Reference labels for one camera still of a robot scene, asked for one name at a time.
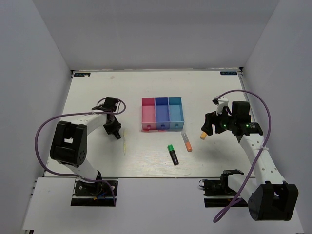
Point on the green black highlighter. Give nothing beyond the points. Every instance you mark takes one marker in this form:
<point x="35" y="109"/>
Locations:
<point x="173" y="154"/>

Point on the dark blue storage bin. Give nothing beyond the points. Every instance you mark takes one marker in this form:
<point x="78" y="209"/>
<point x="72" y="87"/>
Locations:
<point x="162" y="113"/>

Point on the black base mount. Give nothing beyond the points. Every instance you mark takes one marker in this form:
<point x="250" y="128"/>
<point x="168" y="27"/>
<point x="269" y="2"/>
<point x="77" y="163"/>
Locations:
<point x="214" y="195"/>
<point x="85" y="194"/>

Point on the grey orange marker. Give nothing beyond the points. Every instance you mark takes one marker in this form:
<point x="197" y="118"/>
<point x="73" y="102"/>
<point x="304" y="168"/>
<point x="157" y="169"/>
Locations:
<point x="186" y="141"/>

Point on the corner label sticker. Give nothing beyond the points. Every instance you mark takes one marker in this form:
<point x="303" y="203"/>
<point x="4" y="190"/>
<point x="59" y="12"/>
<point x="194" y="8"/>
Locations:
<point x="82" y="74"/>
<point x="228" y="73"/>

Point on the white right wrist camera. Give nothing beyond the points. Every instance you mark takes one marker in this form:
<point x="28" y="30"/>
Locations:
<point x="220" y="102"/>

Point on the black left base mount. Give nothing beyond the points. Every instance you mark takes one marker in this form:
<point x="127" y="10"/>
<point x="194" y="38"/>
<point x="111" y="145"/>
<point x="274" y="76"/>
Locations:
<point x="85" y="194"/>

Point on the yellow slim highlighter pen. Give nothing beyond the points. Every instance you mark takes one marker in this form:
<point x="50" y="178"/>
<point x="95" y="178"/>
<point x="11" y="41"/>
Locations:
<point x="124" y="142"/>

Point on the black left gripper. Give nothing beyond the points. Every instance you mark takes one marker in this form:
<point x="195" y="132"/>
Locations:
<point x="109" y="129"/>

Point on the pink storage bin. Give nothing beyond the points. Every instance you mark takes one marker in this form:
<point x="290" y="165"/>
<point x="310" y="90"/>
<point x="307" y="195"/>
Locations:
<point x="148" y="113"/>

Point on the light blue storage bin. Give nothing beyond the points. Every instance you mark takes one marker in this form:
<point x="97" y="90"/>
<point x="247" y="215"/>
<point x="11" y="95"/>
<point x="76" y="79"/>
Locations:
<point x="176" y="113"/>

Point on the right corner label sticker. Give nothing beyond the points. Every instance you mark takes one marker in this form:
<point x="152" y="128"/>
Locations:
<point x="228" y="73"/>

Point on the orange pink highlighter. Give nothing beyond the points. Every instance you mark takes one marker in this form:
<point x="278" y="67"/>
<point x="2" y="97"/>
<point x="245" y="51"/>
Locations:
<point x="203" y="135"/>

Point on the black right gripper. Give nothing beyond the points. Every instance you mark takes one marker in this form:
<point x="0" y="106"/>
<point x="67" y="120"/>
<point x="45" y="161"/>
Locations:
<point x="212" y="118"/>

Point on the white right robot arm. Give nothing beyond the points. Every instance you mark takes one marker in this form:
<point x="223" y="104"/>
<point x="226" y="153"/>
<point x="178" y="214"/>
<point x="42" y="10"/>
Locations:
<point x="268" y="195"/>

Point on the left corner label sticker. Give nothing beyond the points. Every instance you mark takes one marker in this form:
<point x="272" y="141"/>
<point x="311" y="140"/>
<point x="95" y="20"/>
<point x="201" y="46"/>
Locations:
<point x="82" y="74"/>

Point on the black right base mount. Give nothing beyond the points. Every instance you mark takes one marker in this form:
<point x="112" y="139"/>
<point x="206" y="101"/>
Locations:
<point x="214" y="195"/>

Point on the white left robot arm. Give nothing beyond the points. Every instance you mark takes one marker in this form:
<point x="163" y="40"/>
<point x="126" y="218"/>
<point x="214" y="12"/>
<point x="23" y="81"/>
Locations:
<point x="69" y="145"/>

